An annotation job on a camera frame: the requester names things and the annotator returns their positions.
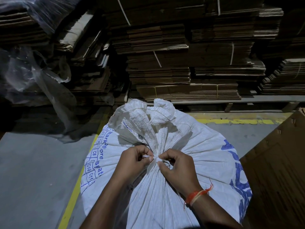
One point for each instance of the person's right forearm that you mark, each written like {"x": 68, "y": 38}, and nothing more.
{"x": 212, "y": 212}

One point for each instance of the plastic-wrapped flat cardboard stack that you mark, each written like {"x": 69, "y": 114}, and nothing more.
{"x": 16, "y": 26}

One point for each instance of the clear plastic wrap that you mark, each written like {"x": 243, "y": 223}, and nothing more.
{"x": 31, "y": 78}
{"x": 45, "y": 11}

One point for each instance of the person's left forearm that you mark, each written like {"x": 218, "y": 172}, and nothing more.
{"x": 107, "y": 205}

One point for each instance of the person's left thumb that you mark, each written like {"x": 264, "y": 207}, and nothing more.
{"x": 146, "y": 161}

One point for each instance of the stepped flat cardboard stack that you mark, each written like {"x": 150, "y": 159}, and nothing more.
{"x": 286, "y": 78}

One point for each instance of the person's right hand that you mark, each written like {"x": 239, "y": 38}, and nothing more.
{"x": 181, "y": 171}

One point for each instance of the large brown cardboard sheet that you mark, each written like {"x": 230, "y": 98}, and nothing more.
{"x": 276, "y": 174}

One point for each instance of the white plastic tie strip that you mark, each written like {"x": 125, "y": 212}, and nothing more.
{"x": 153, "y": 163}

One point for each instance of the leaning flat cardboard pile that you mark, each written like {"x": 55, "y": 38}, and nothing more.
{"x": 90, "y": 69}

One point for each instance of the orange wrist thread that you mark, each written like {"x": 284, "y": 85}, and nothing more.
{"x": 195, "y": 195}

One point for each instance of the white woven sack blue print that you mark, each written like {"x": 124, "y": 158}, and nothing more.
{"x": 205, "y": 152}

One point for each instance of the person's left hand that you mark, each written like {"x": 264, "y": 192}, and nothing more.
{"x": 129, "y": 163}

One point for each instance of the person's right thumb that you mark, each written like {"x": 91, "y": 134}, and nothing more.
{"x": 165, "y": 168}

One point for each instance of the wooden pallet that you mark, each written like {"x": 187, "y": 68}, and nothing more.
{"x": 250, "y": 100}

